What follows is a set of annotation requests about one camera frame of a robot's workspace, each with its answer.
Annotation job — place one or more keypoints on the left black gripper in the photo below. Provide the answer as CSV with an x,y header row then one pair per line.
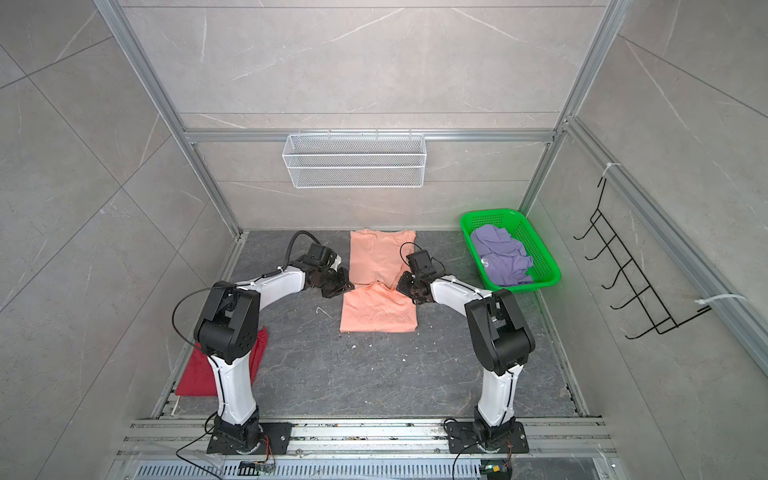
x,y
345,284

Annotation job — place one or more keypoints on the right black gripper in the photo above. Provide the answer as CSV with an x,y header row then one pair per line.
x,y
403,285

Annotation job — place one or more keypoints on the salmon pink t shirt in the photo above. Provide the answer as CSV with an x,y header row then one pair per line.
x,y
376,265

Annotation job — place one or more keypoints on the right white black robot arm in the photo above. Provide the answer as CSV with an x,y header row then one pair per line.
x,y
502,342

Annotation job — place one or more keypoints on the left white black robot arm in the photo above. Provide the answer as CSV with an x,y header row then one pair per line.
x,y
227,331

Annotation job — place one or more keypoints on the purple t shirt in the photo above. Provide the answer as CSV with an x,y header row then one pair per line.
x,y
504,259

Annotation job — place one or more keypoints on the green plastic laundry basket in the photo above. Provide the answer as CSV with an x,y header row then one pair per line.
x,y
545,271

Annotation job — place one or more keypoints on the folded dark red t shirt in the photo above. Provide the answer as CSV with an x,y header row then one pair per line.
x,y
197,379

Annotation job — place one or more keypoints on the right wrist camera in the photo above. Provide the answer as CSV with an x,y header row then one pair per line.
x,y
420,264

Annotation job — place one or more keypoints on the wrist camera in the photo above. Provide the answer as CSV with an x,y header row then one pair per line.
x,y
321,257
420,264

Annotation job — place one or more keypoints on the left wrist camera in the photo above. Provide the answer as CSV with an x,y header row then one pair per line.
x,y
321,257

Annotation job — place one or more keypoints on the white wire mesh shelf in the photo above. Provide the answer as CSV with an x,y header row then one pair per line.
x,y
350,161

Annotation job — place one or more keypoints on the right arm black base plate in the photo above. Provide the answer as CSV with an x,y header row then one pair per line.
x,y
474,437

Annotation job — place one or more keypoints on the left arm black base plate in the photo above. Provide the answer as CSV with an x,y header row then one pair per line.
x,y
273,439

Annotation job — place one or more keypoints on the black wire hook rack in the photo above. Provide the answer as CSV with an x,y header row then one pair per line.
x,y
629,271

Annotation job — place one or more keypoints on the aluminium rail base frame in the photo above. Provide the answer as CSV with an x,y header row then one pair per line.
x,y
414,448

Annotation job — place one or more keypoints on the aluminium frame profiles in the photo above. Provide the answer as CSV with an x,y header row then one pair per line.
x,y
744,322

